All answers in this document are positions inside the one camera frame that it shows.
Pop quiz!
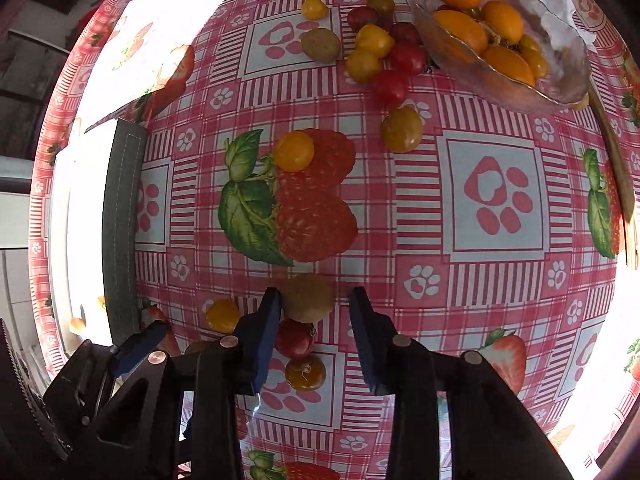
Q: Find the orange cherry tomato with stem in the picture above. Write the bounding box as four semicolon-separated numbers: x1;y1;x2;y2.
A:
284;354;326;391

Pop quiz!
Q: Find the brown longan fruit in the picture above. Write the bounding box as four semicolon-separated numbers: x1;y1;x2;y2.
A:
281;273;334;324

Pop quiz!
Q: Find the yellow cherry tomato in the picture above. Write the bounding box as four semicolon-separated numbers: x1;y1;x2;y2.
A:
300;0;329;21
272;130;314;172

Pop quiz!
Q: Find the olive green cherry tomato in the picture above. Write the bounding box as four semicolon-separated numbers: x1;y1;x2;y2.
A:
381;106;423;153

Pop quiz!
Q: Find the grey shallow cardboard tray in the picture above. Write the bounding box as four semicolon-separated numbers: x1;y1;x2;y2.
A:
47;119;148;354

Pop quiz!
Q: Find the red strawberry pattern tablecloth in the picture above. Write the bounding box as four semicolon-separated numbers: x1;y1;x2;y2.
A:
29;0;639;479

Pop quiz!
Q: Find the red cherry tomato cluster front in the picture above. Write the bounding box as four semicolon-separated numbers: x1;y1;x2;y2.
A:
370;70;408;108

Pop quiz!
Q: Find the brown longan near cluster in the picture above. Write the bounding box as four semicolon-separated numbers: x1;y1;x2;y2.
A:
300;28;342;63

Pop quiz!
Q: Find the orange kumquat front in bowl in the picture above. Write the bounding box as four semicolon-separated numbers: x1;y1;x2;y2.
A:
482;44;535;87

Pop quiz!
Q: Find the orange kumquat left in bowl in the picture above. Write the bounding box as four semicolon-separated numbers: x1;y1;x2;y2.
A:
433;9;488;55

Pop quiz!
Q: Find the clear glass fruit bowl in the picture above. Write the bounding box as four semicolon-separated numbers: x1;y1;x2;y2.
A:
409;0;590;114

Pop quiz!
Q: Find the orange kumquat right in bowl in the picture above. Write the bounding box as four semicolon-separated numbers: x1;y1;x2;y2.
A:
480;0;524;46

